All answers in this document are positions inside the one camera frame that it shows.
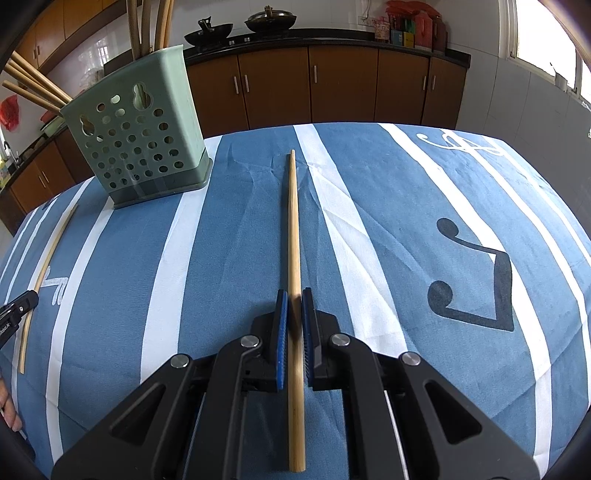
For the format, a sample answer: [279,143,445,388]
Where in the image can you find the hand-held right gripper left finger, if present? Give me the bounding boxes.
[51,288,290,480]

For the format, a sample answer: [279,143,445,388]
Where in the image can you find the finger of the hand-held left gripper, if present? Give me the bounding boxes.
[0,289,40,347]

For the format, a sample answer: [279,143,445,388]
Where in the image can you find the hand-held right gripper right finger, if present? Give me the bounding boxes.
[300,286,541,480]

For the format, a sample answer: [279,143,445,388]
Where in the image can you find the green perforated chopstick holder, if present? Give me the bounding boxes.
[60,44,214,210]

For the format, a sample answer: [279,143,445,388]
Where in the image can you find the person's left hand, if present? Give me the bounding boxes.
[0,375,24,433]

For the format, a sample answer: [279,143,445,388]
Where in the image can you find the wooden base cabinet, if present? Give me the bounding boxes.
[184,41,468,139]
[0,134,95,236]

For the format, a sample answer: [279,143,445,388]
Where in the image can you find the blue striped tablecloth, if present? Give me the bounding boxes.
[0,122,591,480]

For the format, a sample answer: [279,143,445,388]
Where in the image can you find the red basin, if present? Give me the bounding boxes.
[41,108,66,136]

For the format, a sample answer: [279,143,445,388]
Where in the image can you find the red plastic bag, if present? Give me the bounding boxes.
[0,95,22,131]

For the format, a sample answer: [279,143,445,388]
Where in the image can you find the dark brown board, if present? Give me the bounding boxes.
[104,50,131,77]

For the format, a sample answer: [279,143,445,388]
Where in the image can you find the black kitchen countertop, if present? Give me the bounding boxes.
[182,27,472,68]

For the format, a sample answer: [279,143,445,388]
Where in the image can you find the colourful seasoning boxes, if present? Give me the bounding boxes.
[390,16,415,47]

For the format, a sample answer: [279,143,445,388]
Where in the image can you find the black wok with lid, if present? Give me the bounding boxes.
[244,4,297,34]

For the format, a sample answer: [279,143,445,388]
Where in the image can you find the red plastic container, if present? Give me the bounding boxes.
[412,8,435,48]

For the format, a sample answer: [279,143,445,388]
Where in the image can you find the window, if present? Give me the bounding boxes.
[505,0,591,100]

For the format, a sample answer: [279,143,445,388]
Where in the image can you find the wooden wall cabinet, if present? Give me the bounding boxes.
[14,0,130,79]

